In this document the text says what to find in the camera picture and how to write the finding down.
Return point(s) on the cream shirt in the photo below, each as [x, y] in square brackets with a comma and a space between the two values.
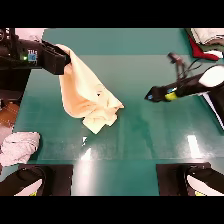
[85, 91]

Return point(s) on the grey garment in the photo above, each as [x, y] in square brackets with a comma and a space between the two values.
[18, 148]

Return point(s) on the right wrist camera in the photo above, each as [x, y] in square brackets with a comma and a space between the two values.
[176, 60]

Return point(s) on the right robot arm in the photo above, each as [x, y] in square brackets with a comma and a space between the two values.
[206, 80]

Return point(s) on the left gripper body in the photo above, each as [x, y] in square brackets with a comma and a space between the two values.
[55, 60]

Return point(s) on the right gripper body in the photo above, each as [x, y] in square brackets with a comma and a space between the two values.
[161, 93]

